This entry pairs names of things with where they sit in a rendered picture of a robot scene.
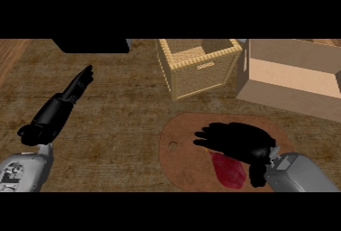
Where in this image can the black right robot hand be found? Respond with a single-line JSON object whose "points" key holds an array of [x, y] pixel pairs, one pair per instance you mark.
{"points": [[239, 141]]}

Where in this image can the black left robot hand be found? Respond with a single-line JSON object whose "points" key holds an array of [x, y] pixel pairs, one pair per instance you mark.
{"points": [[49, 115]]}

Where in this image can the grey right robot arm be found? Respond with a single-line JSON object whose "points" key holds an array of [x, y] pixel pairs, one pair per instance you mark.
{"points": [[297, 174]]}

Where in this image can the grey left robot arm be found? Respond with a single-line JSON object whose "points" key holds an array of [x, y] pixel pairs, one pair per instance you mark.
{"points": [[22, 171]]}

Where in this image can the red pear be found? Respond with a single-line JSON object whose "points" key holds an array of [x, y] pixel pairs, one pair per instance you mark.
{"points": [[229, 173]]}

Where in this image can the brown wooden cutting board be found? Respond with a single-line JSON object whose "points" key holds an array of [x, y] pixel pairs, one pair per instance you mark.
{"points": [[186, 156]]}

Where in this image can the brown cardboard box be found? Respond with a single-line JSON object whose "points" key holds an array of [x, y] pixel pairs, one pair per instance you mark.
{"points": [[293, 78]]}

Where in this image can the black box-shaped appliance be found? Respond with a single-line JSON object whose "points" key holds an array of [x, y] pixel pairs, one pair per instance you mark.
{"points": [[90, 45]]}

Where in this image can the tan wicker basket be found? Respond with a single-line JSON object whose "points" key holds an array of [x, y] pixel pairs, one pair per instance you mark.
{"points": [[197, 67]]}

